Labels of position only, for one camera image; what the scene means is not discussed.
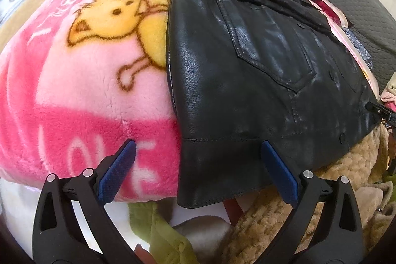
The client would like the red patterned cloth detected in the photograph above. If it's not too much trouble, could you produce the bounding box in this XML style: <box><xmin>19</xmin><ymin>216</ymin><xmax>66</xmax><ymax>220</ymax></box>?
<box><xmin>316</xmin><ymin>0</ymin><xmax>344</xmax><ymax>26</ymax></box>

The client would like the pile of folded clothes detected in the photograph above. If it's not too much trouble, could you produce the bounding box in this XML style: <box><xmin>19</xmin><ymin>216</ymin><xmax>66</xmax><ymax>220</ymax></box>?
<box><xmin>380</xmin><ymin>72</ymin><xmax>396</xmax><ymax>104</ymax></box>

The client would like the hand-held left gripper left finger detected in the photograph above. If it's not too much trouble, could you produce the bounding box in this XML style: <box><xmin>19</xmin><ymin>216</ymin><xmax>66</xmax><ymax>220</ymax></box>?
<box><xmin>32</xmin><ymin>140</ymin><xmax>146</xmax><ymax>264</ymax></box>

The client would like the pink cartoon printed blanket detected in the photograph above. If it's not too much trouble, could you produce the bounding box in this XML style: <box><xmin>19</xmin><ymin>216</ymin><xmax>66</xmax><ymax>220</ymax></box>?
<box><xmin>0</xmin><ymin>0</ymin><xmax>376</xmax><ymax>203</ymax></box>

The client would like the grey quilted headboard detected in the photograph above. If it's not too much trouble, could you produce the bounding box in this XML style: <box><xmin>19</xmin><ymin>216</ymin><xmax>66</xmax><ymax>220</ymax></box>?
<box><xmin>309</xmin><ymin>0</ymin><xmax>396</xmax><ymax>91</ymax></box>

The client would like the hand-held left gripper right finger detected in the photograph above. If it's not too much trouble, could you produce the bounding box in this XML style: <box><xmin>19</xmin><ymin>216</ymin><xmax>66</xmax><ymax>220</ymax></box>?
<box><xmin>257</xmin><ymin>140</ymin><xmax>364</xmax><ymax>264</ymax></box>

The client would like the olive green cloth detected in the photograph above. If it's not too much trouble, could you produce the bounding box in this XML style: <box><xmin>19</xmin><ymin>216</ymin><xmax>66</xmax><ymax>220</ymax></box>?
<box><xmin>128</xmin><ymin>202</ymin><xmax>198</xmax><ymax>264</ymax></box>

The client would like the person's left hand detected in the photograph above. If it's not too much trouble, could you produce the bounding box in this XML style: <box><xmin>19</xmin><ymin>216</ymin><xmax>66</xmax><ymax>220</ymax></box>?
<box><xmin>134</xmin><ymin>244</ymin><xmax>157</xmax><ymax>264</ymax></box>

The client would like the black leather jacket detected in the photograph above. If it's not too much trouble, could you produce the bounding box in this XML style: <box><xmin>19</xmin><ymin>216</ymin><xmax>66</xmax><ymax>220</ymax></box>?
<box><xmin>165</xmin><ymin>0</ymin><xmax>384</xmax><ymax>209</ymax></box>

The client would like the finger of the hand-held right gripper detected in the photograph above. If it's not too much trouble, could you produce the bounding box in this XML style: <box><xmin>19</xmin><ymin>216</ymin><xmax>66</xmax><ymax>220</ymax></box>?
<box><xmin>366</xmin><ymin>101</ymin><xmax>387</xmax><ymax>115</ymax></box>

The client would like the dark blue patterned cloth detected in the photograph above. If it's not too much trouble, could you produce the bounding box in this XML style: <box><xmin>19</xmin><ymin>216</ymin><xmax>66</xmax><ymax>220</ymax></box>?
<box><xmin>342</xmin><ymin>27</ymin><xmax>375</xmax><ymax>68</ymax></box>

